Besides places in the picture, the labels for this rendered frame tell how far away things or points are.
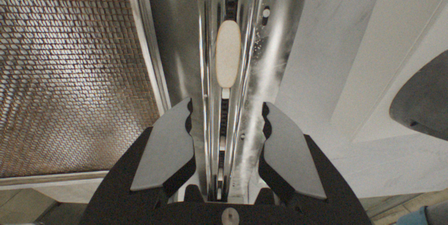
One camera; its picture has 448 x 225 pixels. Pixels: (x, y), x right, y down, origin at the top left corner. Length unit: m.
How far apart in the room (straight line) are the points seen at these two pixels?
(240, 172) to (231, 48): 0.33
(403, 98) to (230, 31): 0.27
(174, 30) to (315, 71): 0.27
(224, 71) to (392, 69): 0.24
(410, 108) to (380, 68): 0.07
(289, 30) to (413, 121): 0.24
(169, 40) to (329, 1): 0.26
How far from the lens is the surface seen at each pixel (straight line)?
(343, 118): 0.35
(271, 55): 0.19
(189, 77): 0.25
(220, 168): 0.42
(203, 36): 0.18
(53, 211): 2.86
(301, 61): 0.26
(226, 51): 0.18
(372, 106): 0.31
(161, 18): 0.25
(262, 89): 0.21
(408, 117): 0.32
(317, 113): 0.35
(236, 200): 0.54
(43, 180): 0.48
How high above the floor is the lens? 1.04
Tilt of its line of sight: 60 degrees down
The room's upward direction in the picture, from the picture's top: 178 degrees counter-clockwise
